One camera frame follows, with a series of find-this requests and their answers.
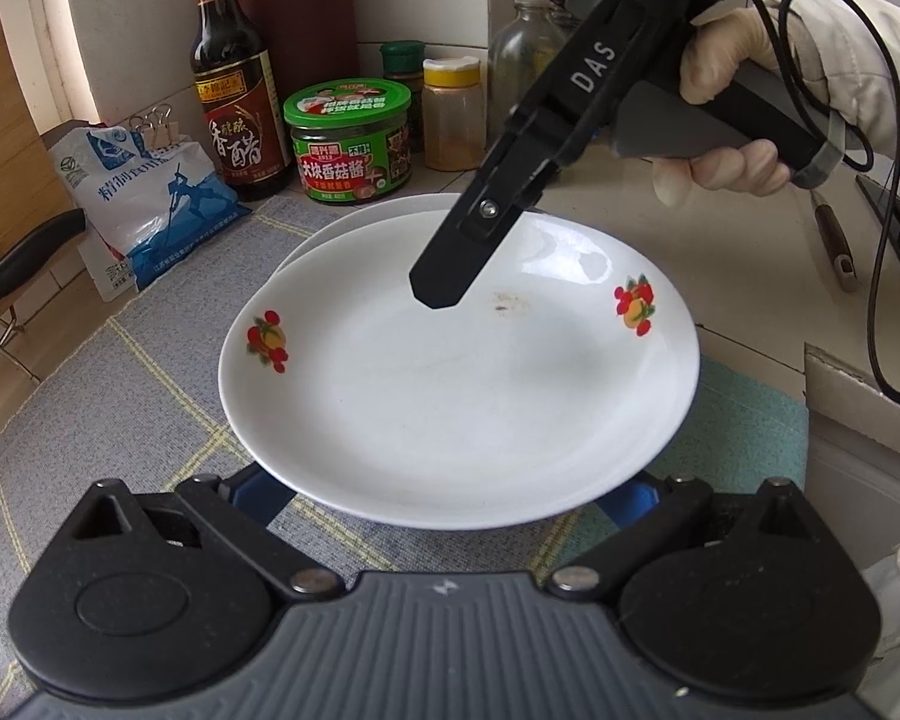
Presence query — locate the dark red knife block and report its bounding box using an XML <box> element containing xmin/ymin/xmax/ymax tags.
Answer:
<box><xmin>225</xmin><ymin>0</ymin><xmax>359</xmax><ymax>102</ymax></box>

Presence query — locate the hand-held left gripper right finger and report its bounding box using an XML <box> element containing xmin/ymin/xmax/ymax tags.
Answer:
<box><xmin>549</xmin><ymin>471</ymin><xmax>830</xmax><ymax>599</ymax></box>

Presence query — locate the person's right hand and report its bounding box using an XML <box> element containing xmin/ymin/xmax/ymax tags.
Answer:
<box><xmin>651</xmin><ymin>11</ymin><xmax>796</xmax><ymax>209</ymax></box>

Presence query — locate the green lid spice jar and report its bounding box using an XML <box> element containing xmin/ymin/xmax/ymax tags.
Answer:
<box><xmin>379</xmin><ymin>40</ymin><xmax>427</xmax><ymax>155</ymax></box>

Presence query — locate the green lid sauce jar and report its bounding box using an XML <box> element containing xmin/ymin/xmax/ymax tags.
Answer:
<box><xmin>283</xmin><ymin>79</ymin><xmax>413</xmax><ymax>205</ymax></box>

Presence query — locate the dark vinegar bottle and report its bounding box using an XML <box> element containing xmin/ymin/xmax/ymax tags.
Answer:
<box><xmin>189</xmin><ymin>0</ymin><xmax>290</xmax><ymax>203</ymax></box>

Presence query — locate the yellow lid spice jar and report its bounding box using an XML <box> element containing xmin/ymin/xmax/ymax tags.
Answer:
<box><xmin>421</xmin><ymin>57</ymin><xmax>488</xmax><ymax>172</ymax></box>

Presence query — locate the bamboo cutting board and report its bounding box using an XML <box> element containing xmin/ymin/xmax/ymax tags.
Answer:
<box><xmin>0</xmin><ymin>0</ymin><xmax>52</xmax><ymax>293</ymax></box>

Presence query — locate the clear bottle red cap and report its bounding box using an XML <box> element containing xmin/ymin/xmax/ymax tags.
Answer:
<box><xmin>490</xmin><ymin>0</ymin><xmax>571</xmax><ymax>132</ymax></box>

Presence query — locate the grey checked dish towel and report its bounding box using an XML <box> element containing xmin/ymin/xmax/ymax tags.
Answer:
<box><xmin>0</xmin><ymin>191</ymin><xmax>809</xmax><ymax>616</ymax></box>

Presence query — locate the white fruit print plate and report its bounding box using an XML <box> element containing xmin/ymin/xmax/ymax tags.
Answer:
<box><xmin>274</xmin><ymin>193</ymin><xmax>466</xmax><ymax>286</ymax></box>
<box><xmin>217</xmin><ymin>210</ymin><xmax>701</xmax><ymax>530</ymax></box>

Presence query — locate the white blue salt bag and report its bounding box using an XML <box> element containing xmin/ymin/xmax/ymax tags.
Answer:
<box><xmin>43</xmin><ymin>122</ymin><xmax>254</xmax><ymax>303</ymax></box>

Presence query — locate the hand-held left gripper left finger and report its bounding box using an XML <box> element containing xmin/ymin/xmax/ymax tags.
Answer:
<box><xmin>71</xmin><ymin>465</ymin><xmax>344</xmax><ymax>601</ymax></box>

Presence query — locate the wooden handle kitchen tool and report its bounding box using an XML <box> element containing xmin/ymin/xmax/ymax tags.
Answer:
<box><xmin>811</xmin><ymin>190</ymin><xmax>860</xmax><ymax>293</ymax></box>

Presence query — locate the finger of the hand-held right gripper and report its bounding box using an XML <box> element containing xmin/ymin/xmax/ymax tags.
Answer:
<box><xmin>409</xmin><ymin>135</ymin><xmax>556</xmax><ymax>308</ymax></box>

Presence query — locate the person's right forearm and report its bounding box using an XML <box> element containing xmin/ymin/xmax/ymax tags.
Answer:
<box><xmin>776</xmin><ymin>0</ymin><xmax>900</xmax><ymax>166</ymax></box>

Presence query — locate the black cable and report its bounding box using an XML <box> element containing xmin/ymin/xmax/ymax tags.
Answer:
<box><xmin>742</xmin><ymin>0</ymin><xmax>900</xmax><ymax>410</ymax></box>

